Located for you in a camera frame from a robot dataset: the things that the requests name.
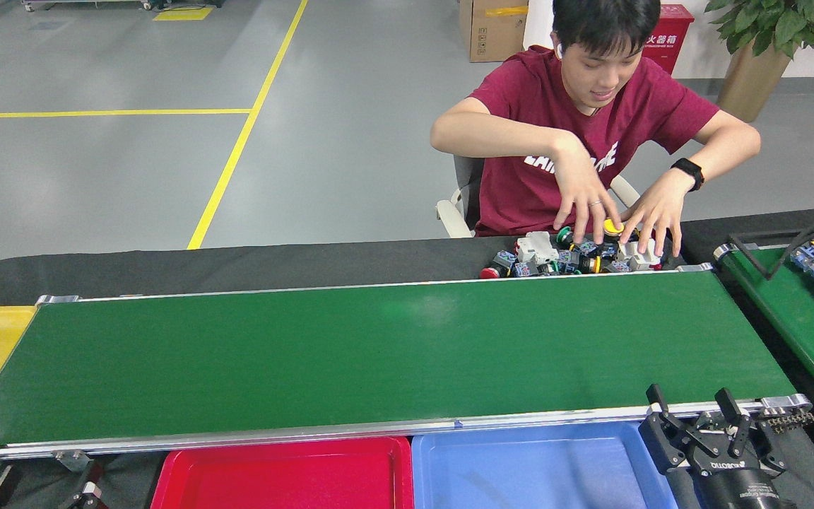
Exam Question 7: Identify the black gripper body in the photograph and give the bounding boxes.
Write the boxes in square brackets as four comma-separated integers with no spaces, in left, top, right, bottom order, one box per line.
[690,451,800,509]

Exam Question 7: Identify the blue plastic tray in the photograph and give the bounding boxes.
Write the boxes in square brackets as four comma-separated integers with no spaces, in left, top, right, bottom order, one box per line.
[411,422,680,509]

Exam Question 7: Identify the green conveyor belt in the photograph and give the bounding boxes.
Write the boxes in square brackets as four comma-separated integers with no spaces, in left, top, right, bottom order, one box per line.
[713,240,814,398]
[0,263,814,471]

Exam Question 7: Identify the red plastic tray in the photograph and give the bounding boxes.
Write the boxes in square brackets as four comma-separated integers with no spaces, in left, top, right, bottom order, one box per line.
[151,436,415,509]

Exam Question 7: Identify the person's left hand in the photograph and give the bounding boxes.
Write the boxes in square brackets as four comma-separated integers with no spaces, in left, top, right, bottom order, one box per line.
[619,182,688,259]

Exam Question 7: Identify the person's right hand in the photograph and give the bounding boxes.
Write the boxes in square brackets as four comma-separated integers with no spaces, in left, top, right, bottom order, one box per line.
[550,134,624,248]

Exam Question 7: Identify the black wristwatch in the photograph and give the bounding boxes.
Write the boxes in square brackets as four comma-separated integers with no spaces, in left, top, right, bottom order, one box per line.
[671,158,704,192]

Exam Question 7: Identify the grey chair white armrests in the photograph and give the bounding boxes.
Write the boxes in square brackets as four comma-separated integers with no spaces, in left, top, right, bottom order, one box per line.
[437,154,642,239]

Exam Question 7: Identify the person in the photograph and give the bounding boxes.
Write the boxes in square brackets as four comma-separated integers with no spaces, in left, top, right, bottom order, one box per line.
[430,0,762,259]

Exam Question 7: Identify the potted plant gold pot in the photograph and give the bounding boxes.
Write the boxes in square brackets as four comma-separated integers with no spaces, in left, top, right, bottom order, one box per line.
[704,0,814,123]

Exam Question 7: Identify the red fire extinguisher box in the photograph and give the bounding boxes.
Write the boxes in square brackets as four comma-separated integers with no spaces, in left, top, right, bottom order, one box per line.
[642,4,695,75]

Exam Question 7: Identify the cardboard box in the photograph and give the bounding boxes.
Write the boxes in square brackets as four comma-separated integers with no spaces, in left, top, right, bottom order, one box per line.
[459,0,529,63]

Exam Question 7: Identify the metal cart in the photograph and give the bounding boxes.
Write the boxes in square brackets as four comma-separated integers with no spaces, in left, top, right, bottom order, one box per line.
[22,0,155,12]

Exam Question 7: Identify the conveyor drive chain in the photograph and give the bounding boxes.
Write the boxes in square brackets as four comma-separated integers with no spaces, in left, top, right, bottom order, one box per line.
[760,410,814,433]

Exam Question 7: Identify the black metal frame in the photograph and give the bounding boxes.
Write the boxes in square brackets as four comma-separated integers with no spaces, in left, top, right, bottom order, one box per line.
[729,230,814,281]

